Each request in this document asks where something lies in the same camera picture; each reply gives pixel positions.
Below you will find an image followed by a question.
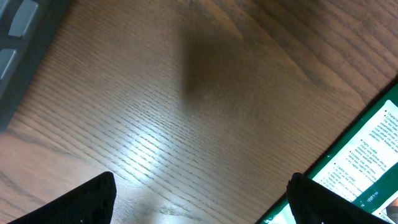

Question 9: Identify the grey plastic mesh basket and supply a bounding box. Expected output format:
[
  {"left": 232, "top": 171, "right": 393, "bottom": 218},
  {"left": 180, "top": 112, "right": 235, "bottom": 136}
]
[{"left": 1, "top": 0, "right": 71, "bottom": 133}]

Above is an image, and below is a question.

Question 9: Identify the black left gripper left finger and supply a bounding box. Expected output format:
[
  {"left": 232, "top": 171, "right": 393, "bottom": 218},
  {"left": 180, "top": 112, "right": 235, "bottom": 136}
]
[{"left": 10, "top": 171, "right": 117, "bottom": 224}]

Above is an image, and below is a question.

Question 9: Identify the green white 3M package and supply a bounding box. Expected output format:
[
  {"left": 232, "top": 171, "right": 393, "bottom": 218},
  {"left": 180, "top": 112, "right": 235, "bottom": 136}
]
[{"left": 258, "top": 86, "right": 397, "bottom": 223}]

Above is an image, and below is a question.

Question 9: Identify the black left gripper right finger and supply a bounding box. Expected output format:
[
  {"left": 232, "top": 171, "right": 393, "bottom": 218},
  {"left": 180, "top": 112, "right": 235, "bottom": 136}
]
[{"left": 287, "top": 172, "right": 387, "bottom": 224}]

